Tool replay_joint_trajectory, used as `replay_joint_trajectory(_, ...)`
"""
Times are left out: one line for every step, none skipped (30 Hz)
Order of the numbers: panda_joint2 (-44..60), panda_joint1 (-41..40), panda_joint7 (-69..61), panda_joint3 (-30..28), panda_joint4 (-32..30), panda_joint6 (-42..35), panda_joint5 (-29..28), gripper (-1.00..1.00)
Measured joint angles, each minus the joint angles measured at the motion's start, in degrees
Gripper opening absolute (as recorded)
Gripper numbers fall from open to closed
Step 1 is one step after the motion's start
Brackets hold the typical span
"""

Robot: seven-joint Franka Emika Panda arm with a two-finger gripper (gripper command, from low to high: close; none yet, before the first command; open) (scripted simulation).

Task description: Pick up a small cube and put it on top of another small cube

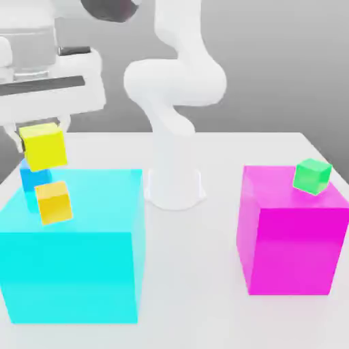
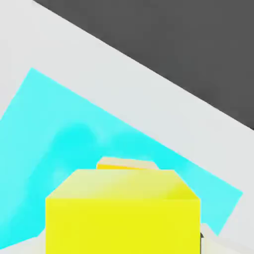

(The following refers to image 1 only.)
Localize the small yellow cube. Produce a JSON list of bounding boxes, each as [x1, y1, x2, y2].
[[18, 122, 68, 173]]

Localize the large magenta box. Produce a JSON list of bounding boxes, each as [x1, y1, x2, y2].
[[235, 164, 349, 297]]

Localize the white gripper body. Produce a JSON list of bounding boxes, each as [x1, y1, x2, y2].
[[0, 70, 108, 127]]

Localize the small green cube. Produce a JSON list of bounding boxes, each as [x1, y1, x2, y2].
[[292, 158, 333, 196]]

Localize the large cyan box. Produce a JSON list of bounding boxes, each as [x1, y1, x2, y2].
[[0, 168, 145, 325]]

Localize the small orange cube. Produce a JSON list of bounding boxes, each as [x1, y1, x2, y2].
[[34, 181, 74, 226]]

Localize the small blue cube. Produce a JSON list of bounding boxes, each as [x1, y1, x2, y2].
[[19, 159, 53, 194]]

